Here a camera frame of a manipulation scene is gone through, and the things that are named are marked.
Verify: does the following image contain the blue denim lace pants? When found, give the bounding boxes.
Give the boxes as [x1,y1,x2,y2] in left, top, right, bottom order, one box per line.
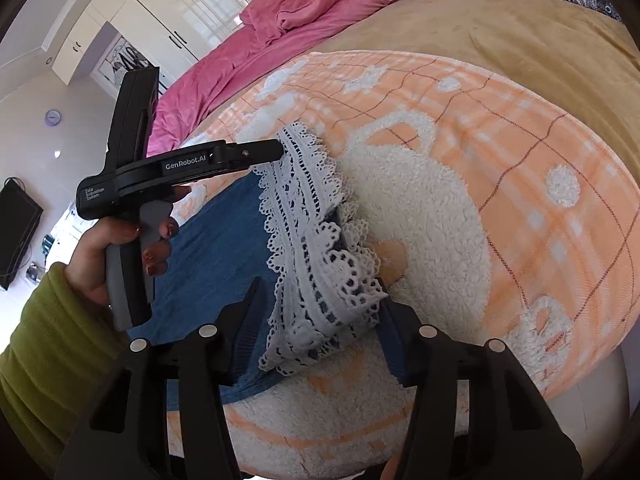
[130,122,408,404]

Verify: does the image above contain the left green sleeve forearm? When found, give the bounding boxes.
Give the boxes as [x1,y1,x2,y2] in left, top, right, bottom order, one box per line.
[1,263,126,476]

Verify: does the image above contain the left hand red nails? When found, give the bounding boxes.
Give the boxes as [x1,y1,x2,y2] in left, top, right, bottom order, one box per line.
[64,218,179,312]

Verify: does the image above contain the white door with bags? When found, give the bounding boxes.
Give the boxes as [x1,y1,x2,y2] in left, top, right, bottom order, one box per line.
[90,35,152,99]

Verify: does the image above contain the white glossy wardrobe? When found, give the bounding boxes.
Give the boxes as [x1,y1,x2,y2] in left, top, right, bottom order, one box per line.
[48,0,250,88]

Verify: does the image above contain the orange bear fleece blanket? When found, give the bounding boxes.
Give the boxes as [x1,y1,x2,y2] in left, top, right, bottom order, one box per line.
[164,49,640,480]

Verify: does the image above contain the pink duvet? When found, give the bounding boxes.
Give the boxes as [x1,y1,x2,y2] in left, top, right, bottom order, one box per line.
[146,0,397,156]

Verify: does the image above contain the purple wall clock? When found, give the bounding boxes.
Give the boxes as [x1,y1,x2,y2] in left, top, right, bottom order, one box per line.
[44,108,62,127]

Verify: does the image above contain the black wall television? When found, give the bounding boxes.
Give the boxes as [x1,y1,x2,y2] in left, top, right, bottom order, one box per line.
[0,178,43,290]

